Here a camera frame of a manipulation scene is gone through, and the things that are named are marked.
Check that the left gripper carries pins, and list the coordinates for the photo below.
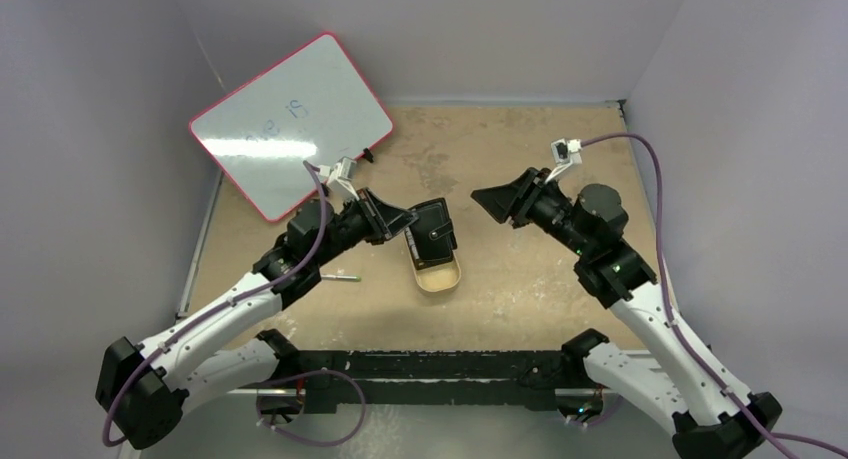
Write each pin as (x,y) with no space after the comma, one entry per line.
(383,221)

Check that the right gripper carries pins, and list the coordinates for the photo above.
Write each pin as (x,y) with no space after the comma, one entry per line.
(523,199)

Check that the black leather card holder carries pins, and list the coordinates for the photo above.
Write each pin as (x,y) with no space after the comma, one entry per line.
(430,239)

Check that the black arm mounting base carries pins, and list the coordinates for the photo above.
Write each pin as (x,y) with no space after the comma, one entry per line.
(537,380)

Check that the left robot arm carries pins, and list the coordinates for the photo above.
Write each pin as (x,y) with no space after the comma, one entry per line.
(146,387)

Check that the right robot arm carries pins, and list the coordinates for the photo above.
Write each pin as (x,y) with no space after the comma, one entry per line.
(690,394)

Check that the beige plastic tray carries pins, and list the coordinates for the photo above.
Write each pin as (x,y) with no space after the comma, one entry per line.
(434,278)

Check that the silver green-capped marker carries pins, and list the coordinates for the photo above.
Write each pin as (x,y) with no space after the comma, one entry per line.
(341,278)

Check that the pink framed whiteboard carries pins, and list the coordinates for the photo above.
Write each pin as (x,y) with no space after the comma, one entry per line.
(312,106)

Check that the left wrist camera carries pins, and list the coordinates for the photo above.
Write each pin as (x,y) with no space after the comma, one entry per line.
(342,172)

